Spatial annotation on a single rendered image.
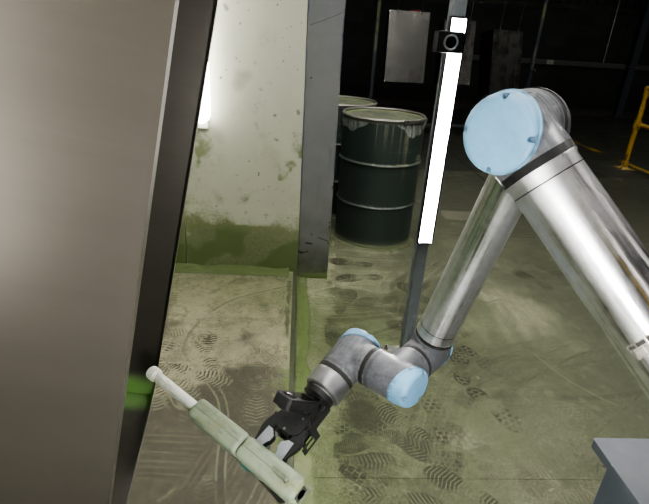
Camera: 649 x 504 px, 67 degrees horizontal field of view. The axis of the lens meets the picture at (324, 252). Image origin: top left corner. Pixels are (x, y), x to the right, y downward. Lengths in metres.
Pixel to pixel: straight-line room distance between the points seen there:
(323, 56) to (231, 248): 1.17
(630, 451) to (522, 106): 0.74
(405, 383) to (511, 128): 0.55
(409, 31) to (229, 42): 5.15
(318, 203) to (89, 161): 2.33
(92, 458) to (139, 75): 0.45
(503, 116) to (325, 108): 1.95
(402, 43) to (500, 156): 6.82
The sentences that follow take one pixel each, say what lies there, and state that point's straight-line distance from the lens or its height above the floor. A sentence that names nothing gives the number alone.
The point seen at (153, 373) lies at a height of 0.62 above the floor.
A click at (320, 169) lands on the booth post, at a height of 0.67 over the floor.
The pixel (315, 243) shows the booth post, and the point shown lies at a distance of 2.86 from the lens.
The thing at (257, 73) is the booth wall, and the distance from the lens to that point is 2.64.
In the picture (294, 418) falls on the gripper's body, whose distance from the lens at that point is 1.07.
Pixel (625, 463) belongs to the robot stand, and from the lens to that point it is 1.18.
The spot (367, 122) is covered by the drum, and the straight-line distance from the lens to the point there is 3.21.
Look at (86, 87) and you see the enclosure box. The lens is 0.49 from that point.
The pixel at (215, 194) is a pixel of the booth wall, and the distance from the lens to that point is 2.80.
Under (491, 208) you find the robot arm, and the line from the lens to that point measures 0.96.
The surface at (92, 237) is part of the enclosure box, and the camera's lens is 0.53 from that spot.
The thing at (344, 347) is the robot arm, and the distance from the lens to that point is 1.11.
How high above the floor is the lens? 1.36
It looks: 24 degrees down
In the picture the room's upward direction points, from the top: 4 degrees clockwise
